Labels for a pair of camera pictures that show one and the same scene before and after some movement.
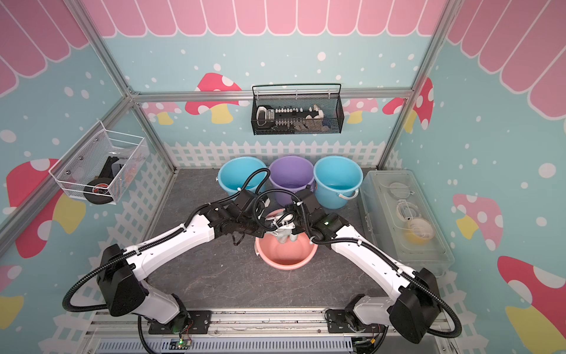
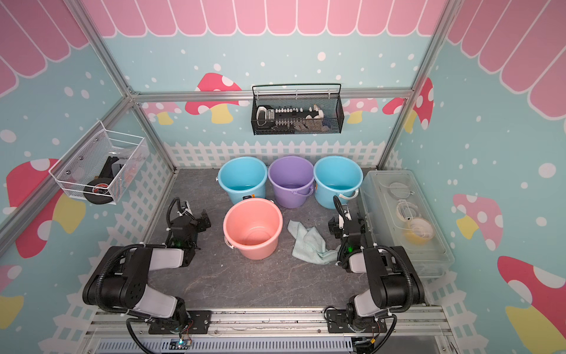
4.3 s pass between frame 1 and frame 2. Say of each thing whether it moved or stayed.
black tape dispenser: stayed
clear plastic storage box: stayed
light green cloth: moved
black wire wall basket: stayed
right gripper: moved
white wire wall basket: stayed
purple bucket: stayed
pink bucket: moved
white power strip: stayed
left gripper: moved
